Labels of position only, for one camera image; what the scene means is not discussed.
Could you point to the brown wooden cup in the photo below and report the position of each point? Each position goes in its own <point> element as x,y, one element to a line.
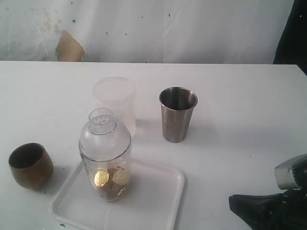
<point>31,165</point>

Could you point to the white plastic tray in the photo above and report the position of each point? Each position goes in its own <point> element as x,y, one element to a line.
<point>151,202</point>

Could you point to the dark object right background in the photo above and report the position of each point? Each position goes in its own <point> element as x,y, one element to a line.
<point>292,47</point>

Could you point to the clear graduated shaker cup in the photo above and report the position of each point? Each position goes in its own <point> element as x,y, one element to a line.
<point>100,161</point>

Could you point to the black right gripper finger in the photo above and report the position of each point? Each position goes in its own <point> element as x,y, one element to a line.
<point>254,210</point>

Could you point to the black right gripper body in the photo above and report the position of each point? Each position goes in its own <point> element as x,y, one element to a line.
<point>291,213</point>

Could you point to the stainless steel tumbler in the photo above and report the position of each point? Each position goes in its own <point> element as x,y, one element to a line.
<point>177,105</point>

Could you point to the frosted plastic container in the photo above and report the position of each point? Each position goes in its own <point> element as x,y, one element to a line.
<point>118,95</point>

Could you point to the clear shaker strainer lid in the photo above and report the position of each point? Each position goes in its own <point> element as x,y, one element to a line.
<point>104,137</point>

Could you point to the coins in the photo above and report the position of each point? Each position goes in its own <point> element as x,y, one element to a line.
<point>111,183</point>

